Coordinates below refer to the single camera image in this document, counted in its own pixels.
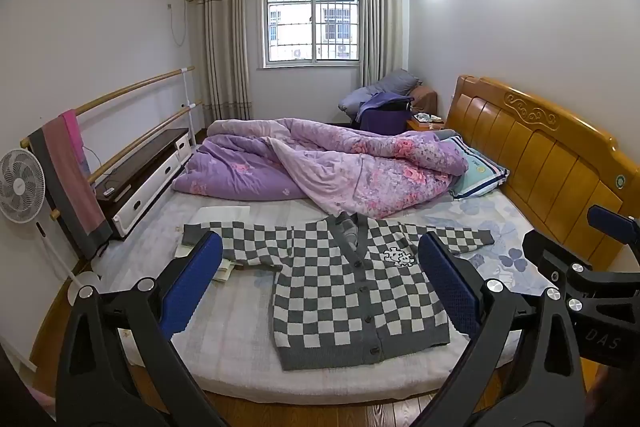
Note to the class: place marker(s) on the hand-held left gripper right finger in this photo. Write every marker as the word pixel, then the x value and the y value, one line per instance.
pixel 447 282

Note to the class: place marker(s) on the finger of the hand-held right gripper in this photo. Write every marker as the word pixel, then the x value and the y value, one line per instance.
pixel 612 224
pixel 555 257

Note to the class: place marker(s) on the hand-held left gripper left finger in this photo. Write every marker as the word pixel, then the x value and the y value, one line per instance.
pixel 192 279

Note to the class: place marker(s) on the grey white checkered cardigan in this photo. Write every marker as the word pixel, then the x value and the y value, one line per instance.
pixel 360 287

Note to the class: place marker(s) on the bed with white sheet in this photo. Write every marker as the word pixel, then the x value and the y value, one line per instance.
pixel 225 332

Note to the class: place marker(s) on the white paper sheet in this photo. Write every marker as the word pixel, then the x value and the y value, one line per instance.
pixel 220 214

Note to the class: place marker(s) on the wooden headboard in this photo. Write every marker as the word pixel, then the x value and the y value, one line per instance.
pixel 545 157

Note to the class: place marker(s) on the blue striped pillow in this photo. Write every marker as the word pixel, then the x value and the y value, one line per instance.
pixel 477 174

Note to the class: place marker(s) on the white remote control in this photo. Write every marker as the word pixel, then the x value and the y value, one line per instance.
pixel 110 192

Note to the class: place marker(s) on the dark white low cabinet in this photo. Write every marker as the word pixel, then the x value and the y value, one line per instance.
pixel 150 167

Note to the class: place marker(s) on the wooden nightstand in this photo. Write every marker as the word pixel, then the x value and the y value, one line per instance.
pixel 425 124

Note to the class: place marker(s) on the pink grey towel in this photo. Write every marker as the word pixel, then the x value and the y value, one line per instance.
pixel 70 177

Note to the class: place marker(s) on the purple floral duvet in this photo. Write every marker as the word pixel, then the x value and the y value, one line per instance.
pixel 325 162

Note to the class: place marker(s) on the brown chair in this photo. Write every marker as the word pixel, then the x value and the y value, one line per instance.
pixel 425 99

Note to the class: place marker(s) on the white standing fan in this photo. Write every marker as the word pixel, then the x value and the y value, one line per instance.
pixel 20 187

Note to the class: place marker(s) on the wooden double bar rack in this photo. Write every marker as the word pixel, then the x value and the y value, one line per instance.
pixel 145 83

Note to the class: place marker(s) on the pale blue cushion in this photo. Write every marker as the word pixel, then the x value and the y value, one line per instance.
pixel 357 99

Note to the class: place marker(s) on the grey pillow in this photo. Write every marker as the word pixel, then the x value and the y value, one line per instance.
pixel 395 82

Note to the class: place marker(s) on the grey beige striped curtain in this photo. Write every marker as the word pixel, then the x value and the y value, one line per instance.
pixel 382 22
pixel 222 42

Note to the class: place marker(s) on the white framed window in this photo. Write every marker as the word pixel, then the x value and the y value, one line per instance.
pixel 310 22

